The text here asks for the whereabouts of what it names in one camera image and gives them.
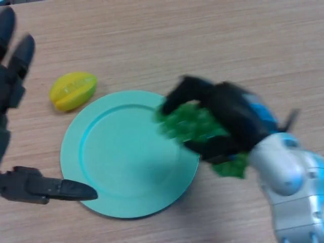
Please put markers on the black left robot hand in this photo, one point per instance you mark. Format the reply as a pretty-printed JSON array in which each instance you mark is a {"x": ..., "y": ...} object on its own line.
[{"x": 10, "y": 83}]

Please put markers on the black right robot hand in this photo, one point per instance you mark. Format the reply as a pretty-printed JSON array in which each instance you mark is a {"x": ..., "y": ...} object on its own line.
[{"x": 235, "y": 114}]

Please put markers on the green grape bunch with leaf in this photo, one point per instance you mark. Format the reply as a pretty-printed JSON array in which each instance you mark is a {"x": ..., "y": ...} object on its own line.
[{"x": 187, "y": 124}]

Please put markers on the round green plate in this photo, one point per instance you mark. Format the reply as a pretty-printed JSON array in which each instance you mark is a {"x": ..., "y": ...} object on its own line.
[{"x": 121, "y": 157}]

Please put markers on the yellow green starfruit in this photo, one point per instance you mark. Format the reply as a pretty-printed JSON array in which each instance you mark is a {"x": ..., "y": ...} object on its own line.
[{"x": 72, "y": 92}]

